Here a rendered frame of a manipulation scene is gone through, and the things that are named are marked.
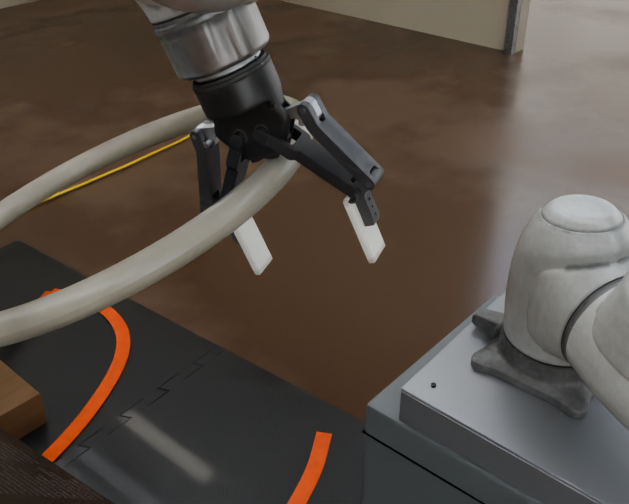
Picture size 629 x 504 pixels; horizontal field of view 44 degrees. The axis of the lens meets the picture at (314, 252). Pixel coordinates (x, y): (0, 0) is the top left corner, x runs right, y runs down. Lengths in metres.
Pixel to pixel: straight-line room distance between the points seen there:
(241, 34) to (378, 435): 0.75
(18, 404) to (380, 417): 1.36
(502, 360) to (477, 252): 1.99
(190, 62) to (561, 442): 0.73
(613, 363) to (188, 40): 0.61
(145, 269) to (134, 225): 2.72
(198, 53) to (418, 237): 2.62
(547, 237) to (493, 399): 0.26
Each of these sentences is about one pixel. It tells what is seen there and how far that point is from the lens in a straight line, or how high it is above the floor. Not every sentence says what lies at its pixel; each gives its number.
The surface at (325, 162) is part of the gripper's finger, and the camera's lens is 0.71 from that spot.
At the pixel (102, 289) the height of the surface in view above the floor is 1.27.
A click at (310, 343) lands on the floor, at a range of 2.63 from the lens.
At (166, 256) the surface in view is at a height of 1.29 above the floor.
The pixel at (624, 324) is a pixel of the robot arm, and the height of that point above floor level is 1.10.
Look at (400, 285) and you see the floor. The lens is 2.93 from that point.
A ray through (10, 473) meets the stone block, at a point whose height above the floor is 0.73.
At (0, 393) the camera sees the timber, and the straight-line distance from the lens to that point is 2.42.
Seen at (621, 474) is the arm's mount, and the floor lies 0.86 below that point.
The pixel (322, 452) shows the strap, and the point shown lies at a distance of 2.24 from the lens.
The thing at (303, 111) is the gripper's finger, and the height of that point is 1.38.
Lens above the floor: 1.63
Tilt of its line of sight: 32 degrees down
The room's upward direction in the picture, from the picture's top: straight up
